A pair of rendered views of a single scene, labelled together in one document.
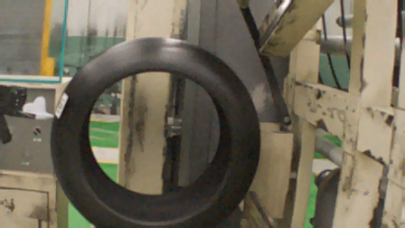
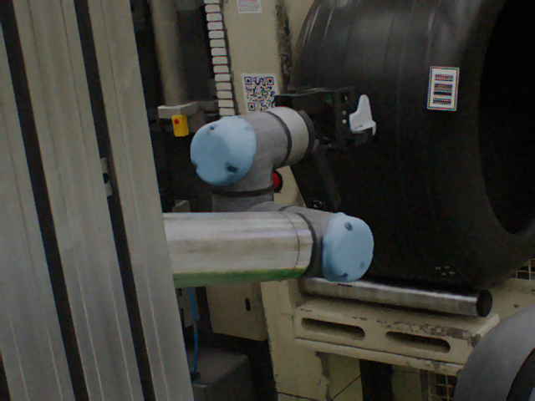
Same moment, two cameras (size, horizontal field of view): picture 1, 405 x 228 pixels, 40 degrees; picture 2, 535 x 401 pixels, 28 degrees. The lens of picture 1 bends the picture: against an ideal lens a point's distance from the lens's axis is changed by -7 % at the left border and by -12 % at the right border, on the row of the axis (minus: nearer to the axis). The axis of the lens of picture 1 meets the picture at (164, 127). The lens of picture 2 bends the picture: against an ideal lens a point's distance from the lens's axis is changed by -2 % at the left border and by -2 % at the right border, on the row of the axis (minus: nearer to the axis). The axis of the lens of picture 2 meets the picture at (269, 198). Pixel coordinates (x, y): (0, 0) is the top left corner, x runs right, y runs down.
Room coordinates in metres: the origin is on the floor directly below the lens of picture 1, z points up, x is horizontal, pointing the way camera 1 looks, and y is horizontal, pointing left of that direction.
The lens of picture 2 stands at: (0.82, 1.58, 1.60)
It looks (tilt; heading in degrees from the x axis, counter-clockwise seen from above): 17 degrees down; 309
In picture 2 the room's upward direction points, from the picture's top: 7 degrees counter-clockwise
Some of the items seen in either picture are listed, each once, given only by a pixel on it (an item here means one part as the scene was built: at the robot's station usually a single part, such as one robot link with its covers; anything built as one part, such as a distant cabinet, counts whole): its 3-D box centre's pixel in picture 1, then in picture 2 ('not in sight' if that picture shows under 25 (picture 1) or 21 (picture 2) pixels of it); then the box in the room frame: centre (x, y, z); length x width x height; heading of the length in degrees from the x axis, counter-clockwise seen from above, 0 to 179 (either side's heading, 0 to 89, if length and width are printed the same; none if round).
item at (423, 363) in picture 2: not in sight; (431, 313); (1.75, 0.03, 0.80); 0.37 x 0.36 x 0.02; 92
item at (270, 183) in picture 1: (263, 169); not in sight; (1.99, -0.34, 1.05); 0.20 x 0.15 x 0.30; 2
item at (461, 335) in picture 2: not in sight; (392, 326); (1.75, 0.17, 0.84); 0.36 x 0.09 x 0.06; 2
